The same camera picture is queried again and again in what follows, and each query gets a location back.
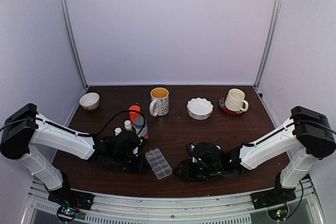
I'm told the aluminium frame post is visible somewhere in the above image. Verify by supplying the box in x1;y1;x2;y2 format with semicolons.
254;0;283;91
60;0;89;90

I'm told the aluminium frame post right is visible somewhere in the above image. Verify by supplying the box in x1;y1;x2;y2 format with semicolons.
254;0;283;91

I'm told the white ceramic bowl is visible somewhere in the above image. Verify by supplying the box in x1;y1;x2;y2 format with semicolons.
79;92;100;111

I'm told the aluminium frame post left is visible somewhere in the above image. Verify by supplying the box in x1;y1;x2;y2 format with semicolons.
60;0;89;90

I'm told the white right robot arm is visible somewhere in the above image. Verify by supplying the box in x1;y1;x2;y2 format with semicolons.
173;106;335;204

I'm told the white ribbed cup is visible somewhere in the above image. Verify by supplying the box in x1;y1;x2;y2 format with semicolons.
225;88;249;112

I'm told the red saucer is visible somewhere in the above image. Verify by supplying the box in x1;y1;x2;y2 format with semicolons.
218;97;244;115

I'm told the grey-capped orange label bottle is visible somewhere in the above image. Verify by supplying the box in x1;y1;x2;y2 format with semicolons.
134;117;149;139

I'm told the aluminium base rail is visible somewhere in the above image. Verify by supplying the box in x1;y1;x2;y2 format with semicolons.
19;179;327;223

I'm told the orange pill bottle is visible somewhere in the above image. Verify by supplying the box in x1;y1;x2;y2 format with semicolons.
129;105;142;126

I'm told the clear plastic pill organizer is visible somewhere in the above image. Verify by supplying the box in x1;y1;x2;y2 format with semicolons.
145;148;173;179

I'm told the small white pill bottle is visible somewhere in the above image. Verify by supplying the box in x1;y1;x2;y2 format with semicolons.
124;120;133;131

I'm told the white scalloped dish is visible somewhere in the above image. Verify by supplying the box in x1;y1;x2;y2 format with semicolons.
186;98;214;121

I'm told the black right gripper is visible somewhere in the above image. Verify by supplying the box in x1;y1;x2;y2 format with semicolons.
173;158;222;182

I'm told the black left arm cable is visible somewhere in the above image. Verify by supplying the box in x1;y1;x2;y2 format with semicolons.
87;110;146;138

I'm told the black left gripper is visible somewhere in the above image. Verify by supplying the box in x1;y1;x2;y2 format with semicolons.
112;152;150;174

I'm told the yellow-lined patterned mug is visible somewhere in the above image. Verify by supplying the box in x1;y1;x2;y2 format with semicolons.
149;87;169;117

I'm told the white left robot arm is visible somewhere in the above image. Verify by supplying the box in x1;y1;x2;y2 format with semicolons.
1;103;148;205

